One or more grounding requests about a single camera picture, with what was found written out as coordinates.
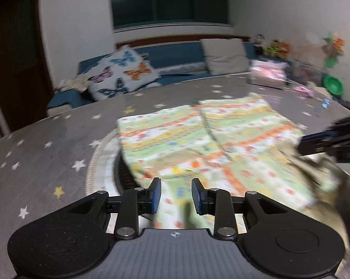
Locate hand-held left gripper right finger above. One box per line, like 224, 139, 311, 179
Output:
192, 178, 280, 239

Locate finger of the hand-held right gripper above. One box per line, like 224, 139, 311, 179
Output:
300, 115, 350, 146
297, 139, 350, 163

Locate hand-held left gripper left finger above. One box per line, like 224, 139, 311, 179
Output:
67, 177, 162, 238

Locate patterned green orange pants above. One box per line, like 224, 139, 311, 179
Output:
117, 92, 347, 230

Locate black round induction cooker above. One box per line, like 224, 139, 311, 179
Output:
112, 154, 152, 224

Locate white round cooker rim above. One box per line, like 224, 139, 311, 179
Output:
99, 154, 120, 198

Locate green plastic bowl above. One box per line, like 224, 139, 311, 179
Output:
323, 75, 344, 96

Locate clear plastic box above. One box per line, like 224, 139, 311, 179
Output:
290, 60, 324, 85

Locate pink tissue pack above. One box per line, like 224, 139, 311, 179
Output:
248, 60, 289, 89

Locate colourful toy pinwheel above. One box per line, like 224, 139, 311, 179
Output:
322, 32, 345, 69

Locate orange fox plush toy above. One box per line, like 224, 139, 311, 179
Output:
281, 41, 292, 59

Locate yellow green plush toy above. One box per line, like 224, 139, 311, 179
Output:
266, 39, 283, 57

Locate panda plush toy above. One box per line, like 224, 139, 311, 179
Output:
252, 33, 267, 54

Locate grey star-printed tablecloth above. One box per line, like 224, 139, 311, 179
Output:
0, 73, 350, 279

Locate grey pillow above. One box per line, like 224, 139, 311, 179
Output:
200, 38, 249, 76

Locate butterfly print pillow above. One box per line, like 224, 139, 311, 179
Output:
82, 45, 161, 102

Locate crumpled beige cloth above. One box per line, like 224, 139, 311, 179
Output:
56, 77, 90, 92

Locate blue sofa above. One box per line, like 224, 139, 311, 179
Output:
46, 35, 265, 117

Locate dark window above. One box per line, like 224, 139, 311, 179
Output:
109, 0, 232, 31

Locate brown wooden door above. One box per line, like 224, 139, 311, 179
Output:
0, 0, 55, 134

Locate pink hair tie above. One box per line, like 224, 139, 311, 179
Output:
293, 86, 315, 98

